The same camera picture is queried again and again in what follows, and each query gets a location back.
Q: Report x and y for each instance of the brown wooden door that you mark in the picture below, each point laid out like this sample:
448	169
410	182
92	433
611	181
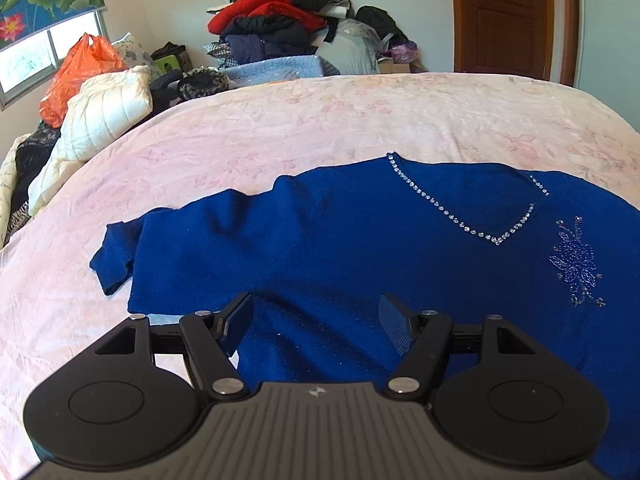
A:
505	20

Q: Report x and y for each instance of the dark fuzzy cloth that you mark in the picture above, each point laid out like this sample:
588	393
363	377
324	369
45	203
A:
195	85

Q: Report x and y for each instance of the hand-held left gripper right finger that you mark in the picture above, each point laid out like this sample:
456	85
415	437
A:
395	325

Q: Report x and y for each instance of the pink floral bed blanket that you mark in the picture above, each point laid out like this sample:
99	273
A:
300	125

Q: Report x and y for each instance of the window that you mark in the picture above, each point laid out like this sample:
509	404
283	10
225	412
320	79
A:
35	55

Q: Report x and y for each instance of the blue beaded sweater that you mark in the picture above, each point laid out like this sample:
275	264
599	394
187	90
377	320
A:
325	240

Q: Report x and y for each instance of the white quilted jacket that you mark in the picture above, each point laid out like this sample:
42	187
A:
100	115

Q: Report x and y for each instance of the cardboard box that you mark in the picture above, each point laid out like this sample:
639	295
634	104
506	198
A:
400	67

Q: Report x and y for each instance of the dark patterned cloth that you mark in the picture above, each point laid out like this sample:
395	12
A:
30	160

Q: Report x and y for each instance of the pile of clothes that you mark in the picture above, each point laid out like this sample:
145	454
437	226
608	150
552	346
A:
270	25

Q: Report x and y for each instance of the light blue fleece blanket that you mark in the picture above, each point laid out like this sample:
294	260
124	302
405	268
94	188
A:
280	67

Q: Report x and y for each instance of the pale blue cloth bundle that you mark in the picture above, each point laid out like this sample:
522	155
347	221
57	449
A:
350	50

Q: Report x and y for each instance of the green and black bag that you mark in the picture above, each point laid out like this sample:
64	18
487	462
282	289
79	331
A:
170	60

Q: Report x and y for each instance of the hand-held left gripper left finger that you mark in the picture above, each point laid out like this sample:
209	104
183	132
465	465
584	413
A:
237	320

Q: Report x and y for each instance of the orange plastic bag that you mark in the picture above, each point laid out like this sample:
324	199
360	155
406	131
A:
75	80

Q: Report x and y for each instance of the floral pillow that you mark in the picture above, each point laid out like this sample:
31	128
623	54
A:
132	52

